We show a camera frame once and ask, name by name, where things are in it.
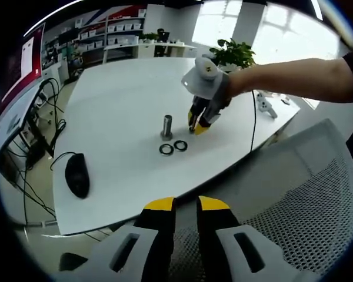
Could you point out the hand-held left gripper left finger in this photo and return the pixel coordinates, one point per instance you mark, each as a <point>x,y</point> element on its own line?
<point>153,243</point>

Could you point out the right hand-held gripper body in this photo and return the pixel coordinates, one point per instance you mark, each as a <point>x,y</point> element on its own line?
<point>203,83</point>

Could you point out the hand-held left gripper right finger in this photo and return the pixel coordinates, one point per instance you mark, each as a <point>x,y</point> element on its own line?
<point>220,241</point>

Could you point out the large steel threaded stud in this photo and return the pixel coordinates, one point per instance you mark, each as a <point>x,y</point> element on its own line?
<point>166,124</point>

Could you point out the large black washer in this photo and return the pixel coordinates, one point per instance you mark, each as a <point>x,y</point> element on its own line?
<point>174,145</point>
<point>161,149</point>

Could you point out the green potted plant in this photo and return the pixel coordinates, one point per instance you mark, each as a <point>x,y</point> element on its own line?
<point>235,53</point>

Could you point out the white handheld controller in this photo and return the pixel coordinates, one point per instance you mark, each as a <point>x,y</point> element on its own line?
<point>264,104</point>

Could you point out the white office desk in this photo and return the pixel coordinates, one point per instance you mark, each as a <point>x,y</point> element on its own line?
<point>147,48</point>

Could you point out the small green plant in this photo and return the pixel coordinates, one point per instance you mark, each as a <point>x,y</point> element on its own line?
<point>148,36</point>

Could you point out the small white parts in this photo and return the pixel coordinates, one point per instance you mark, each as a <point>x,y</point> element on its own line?
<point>285,102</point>

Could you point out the grey mesh office chair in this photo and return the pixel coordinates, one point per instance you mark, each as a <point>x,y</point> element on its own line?
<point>282,182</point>

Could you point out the row of white storage bins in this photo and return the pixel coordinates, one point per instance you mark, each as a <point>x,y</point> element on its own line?
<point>120,28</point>

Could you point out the black computer mouse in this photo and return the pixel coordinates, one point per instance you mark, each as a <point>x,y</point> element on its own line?
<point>77,176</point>

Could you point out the white shelving unit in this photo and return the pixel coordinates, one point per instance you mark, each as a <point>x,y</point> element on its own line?
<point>106,32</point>

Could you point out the ceiling light strip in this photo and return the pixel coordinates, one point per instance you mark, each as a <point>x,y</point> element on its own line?
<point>33,28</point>
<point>316,8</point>

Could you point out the white standing desk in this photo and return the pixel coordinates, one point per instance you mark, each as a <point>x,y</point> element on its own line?
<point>20,108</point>

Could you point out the pink screen computer monitor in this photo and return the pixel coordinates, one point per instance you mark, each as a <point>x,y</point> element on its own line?
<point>20,67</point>

